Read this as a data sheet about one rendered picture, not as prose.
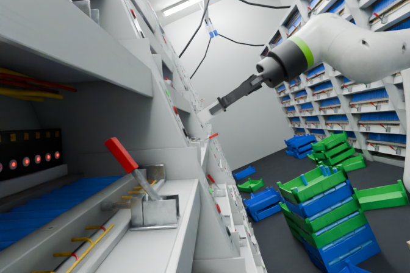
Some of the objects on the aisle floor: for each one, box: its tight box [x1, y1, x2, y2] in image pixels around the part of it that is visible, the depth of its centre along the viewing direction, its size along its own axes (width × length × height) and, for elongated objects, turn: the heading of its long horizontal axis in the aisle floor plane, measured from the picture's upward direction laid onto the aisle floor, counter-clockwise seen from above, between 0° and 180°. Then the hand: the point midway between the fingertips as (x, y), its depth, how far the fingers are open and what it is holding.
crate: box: [306, 237, 381, 273], centre depth 141 cm, size 30×20×8 cm
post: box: [25, 0, 247, 273], centre depth 46 cm, size 20×9×169 cm, turn 1°
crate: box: [353, 180, 410, 211], centre depth 176 cm, size 30×20×8 cm
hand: (209, 113), depth 66 cm, fingers open, 3 cm apart
